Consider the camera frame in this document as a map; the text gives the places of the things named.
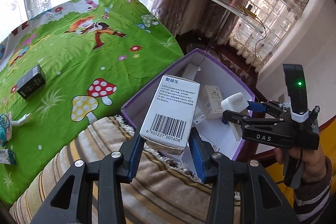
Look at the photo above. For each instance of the white red-blue medicine box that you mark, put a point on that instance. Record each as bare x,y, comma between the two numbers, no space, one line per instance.
198,116

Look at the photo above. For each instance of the cream herbal medicine box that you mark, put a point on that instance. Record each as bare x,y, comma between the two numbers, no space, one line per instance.
211,99

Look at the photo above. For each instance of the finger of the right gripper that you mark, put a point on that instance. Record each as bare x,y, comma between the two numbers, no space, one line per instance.
256,107
224,121

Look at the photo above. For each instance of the right striped sleeve forearm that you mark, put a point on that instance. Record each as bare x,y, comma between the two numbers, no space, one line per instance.
312,198

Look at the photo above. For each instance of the striped sofa cushion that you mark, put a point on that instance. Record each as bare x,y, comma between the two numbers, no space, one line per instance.
155,188

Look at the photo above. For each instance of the white barcode medicine box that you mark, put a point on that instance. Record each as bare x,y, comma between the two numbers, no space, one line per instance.
168,121

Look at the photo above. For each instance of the white side table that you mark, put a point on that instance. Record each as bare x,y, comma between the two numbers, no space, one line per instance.
228,9

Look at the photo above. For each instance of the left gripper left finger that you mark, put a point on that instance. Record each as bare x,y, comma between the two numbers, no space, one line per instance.
70,201

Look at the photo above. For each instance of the white plastic soap-like block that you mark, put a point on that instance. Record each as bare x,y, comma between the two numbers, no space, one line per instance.
236,102

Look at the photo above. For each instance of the black rectangular box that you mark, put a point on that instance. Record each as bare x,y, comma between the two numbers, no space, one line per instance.
31,82

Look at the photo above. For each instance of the right hand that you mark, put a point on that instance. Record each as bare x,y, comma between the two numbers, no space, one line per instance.
317,165

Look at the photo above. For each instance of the teal medicine box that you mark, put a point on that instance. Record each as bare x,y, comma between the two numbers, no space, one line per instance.
3,127

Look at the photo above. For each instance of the plain white tall box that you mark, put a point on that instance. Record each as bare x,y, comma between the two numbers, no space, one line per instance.
190,72

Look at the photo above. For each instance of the green cartoon tablecloth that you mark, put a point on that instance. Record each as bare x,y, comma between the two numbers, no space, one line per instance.
96,54

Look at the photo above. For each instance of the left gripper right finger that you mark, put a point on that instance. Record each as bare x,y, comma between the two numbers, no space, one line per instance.
261,201

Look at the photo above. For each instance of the purple cardboard storage box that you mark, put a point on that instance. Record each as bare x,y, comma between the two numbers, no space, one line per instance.
217,83

